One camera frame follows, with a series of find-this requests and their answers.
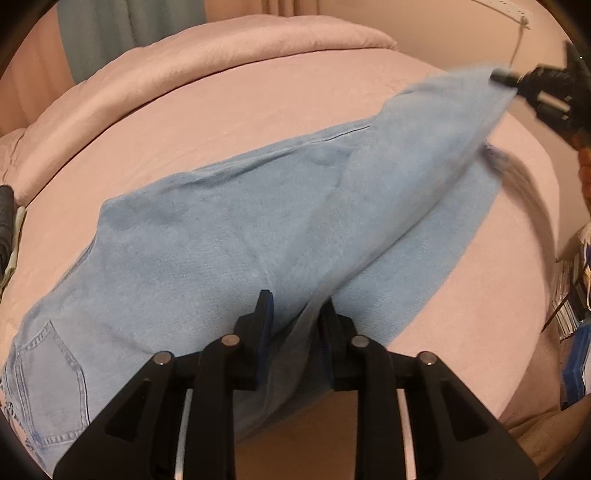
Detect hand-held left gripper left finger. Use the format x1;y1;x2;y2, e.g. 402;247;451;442
53;290;276;480

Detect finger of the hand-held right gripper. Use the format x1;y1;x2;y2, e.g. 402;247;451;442
489;67;526;91

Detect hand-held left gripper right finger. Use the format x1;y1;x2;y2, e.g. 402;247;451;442
318;298;539;480

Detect light blue denim pants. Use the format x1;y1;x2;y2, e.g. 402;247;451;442
0;62;518;476

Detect white power strip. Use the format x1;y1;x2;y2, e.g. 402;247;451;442
480;0;531;25

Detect stack of books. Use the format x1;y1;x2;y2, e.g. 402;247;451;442
551;228;591;342

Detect beige cloth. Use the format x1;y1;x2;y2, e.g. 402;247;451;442
501;405;571;480

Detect pale folded cloth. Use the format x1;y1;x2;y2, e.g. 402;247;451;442
10;207;27;271

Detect pink pillow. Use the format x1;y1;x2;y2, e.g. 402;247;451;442
0;18;399;206

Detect dark folded clothes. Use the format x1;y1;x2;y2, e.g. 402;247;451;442
0;185;18;275

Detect teal curtain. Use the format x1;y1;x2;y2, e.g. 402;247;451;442
55;0;207;85

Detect pink curtain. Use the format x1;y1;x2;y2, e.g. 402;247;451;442
0;21;70;137

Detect white power cable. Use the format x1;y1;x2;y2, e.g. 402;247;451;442
508;21;527;68

